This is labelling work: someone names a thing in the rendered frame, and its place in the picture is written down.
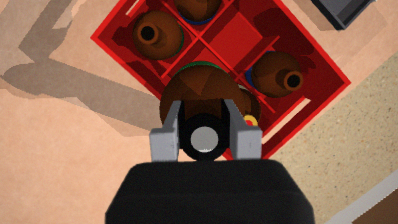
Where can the red crate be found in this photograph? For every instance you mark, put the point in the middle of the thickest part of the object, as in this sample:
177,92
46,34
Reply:
243,33

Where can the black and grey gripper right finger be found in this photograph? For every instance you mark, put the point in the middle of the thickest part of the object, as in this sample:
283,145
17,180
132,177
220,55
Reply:
244,141

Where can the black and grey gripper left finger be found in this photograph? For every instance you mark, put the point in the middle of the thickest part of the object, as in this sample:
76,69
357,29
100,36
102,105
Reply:
165,141

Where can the grey square tray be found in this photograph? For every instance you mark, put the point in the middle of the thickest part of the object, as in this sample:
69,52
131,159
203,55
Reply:
346,10

